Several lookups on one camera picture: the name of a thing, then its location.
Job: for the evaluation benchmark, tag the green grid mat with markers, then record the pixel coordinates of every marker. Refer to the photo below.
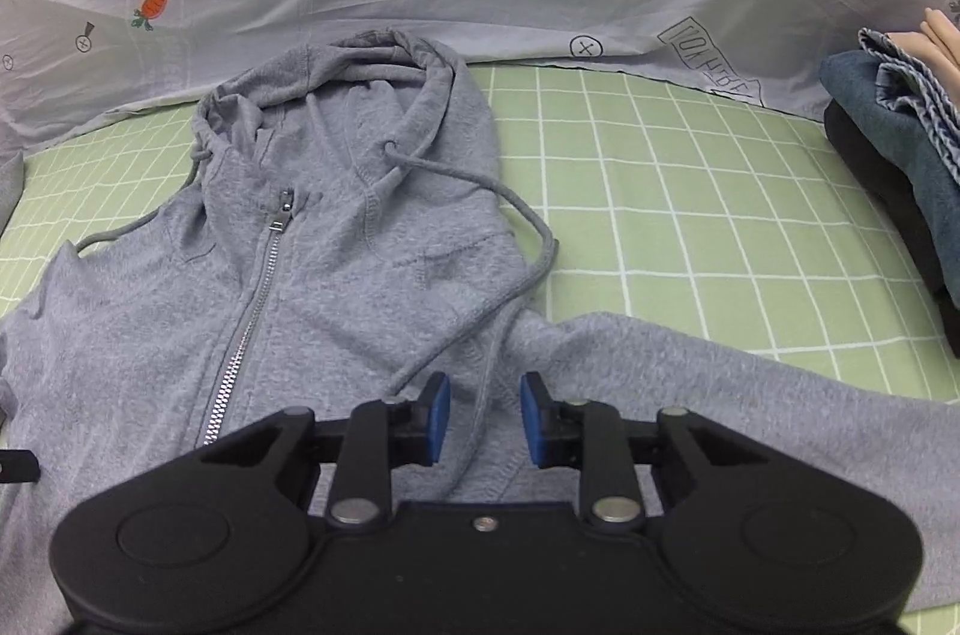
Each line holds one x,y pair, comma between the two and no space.
722,220

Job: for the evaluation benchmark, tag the folded black garment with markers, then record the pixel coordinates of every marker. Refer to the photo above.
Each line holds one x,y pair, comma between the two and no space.
893,191

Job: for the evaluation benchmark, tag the folded beige garment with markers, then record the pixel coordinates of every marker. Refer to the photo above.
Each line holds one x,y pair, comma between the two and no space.
940,30

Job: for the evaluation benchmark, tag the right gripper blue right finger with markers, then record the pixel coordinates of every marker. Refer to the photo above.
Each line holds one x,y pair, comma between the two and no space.
538,410

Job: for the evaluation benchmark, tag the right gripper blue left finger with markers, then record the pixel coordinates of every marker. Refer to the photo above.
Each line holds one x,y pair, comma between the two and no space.
435,405

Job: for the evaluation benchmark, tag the grey zip hoodie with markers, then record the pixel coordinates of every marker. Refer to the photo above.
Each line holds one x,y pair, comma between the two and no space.
343,238

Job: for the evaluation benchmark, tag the folded blue jeans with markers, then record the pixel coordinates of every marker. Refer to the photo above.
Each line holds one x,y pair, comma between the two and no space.
908,116

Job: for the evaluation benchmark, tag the grey sweatpants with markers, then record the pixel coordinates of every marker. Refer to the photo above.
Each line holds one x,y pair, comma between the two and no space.
12,184

